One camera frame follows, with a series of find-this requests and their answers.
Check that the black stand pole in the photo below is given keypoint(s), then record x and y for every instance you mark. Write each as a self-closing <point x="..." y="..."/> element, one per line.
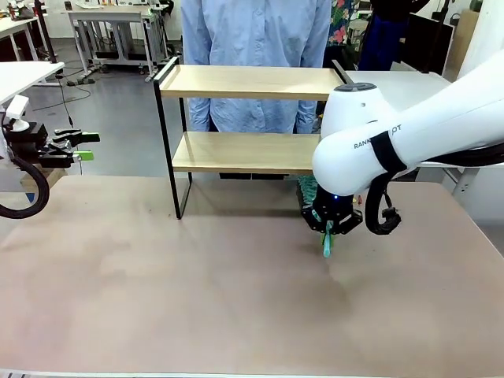
<point x="44" y="31"/>

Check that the black monitor panel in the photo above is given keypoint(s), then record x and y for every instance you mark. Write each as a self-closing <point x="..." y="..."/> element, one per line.
<point x="427" y="39"/>

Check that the small cardboard box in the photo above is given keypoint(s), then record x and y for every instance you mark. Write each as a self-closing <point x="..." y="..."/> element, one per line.
<point x="39" y="181"/>

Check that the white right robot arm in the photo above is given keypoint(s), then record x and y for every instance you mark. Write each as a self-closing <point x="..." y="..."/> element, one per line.
<point x="413" y="130"/>

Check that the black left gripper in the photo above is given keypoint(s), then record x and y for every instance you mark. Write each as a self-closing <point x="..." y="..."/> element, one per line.
<point x="25" y="143"/>

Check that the person in light blue shirt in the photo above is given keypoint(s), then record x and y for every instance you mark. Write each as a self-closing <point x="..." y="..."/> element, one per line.
<point x="256" y="35"/>

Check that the person in floral shirt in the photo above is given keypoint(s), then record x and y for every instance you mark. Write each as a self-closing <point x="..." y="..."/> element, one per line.
<point x="342" y="19"/>

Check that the two-tier wooden shelf black frame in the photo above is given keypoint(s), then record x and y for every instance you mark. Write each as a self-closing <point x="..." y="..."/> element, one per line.
<point x="244" y="84"/>

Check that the grey metal workbench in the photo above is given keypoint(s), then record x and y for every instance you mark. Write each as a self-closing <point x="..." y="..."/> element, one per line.
<point x="114" y="23"/>

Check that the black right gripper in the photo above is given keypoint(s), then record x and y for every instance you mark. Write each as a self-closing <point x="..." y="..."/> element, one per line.
<point x="340" y="208"/>

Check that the person in dark blue trousers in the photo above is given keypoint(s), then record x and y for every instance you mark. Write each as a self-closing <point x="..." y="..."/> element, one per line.
<point x="380" y="39"/>

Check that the teal hand brush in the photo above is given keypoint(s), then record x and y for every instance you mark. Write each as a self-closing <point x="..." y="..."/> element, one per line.
<point x="328" y="250"/>

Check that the tall cardboard panel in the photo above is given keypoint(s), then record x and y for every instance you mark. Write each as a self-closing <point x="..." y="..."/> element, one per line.
<point x="460" y="39"/>

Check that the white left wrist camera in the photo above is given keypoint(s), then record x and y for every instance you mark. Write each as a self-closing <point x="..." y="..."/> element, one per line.
<point x="17" y="106"/>

